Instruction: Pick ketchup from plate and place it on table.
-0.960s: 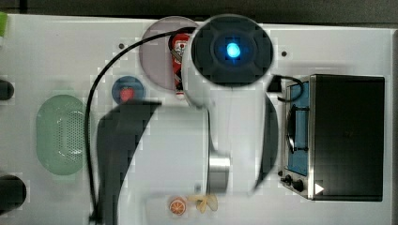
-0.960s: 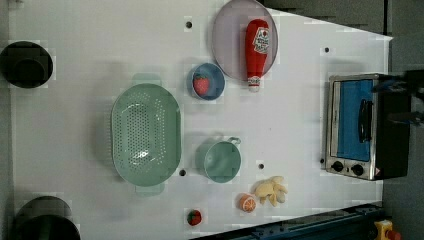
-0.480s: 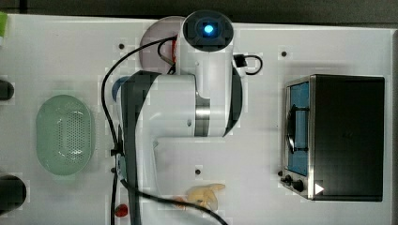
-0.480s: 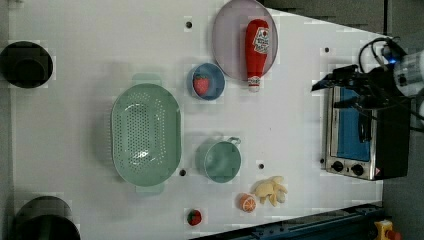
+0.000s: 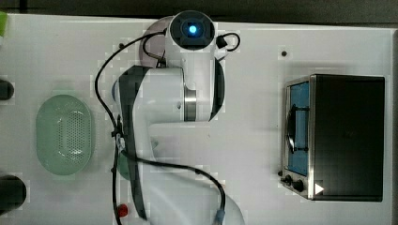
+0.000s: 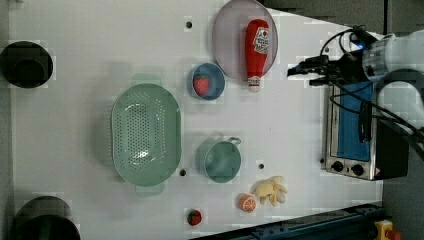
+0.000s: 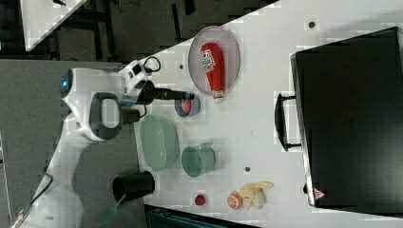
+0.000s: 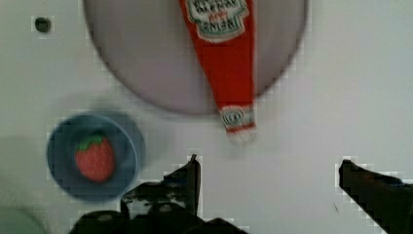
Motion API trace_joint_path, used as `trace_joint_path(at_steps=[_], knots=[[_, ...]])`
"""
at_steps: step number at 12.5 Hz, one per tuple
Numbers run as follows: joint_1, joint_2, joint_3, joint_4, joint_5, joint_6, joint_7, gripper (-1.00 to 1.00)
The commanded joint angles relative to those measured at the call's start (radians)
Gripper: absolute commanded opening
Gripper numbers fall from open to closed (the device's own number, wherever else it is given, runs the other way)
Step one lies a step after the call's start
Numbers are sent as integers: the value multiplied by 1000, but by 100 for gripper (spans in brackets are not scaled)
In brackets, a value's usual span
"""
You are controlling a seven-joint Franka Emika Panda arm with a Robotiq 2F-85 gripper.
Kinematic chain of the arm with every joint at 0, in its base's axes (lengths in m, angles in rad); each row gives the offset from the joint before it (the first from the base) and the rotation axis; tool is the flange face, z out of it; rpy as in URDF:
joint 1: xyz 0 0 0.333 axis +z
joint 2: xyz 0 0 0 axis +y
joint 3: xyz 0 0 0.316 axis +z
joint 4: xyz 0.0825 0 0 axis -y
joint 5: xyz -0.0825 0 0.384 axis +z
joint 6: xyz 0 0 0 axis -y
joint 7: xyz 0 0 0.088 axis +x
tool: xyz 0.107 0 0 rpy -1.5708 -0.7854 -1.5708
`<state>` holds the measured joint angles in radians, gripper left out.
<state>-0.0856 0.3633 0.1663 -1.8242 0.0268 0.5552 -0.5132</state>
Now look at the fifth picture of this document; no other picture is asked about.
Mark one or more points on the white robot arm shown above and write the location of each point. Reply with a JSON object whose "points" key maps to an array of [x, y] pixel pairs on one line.
{"points": [[188, 88]]}

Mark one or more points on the green cup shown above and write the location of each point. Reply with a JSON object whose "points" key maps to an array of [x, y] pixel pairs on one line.
{"points": [[123, 167]]}

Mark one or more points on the red small fruit toy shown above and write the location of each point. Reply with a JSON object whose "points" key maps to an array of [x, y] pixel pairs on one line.
{"points": [[122, 210]]}

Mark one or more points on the green perforated basket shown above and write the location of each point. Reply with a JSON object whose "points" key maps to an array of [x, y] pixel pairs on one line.
{"points": [[64, 140]]}

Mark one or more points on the black cylinder upper left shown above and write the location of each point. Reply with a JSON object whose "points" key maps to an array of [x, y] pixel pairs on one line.
{"points": [[6, 90]]}

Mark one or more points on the black cylinder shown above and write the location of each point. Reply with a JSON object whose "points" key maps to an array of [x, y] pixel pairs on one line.
{"points": [[12, 193], [6, 90]]}

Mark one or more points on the black cylinder lower left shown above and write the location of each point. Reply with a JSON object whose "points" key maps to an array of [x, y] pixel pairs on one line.
{"points": [[12, 193]]}

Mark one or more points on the green object at corner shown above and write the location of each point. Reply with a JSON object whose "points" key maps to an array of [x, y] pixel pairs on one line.
{"points": [[3, 23]]}

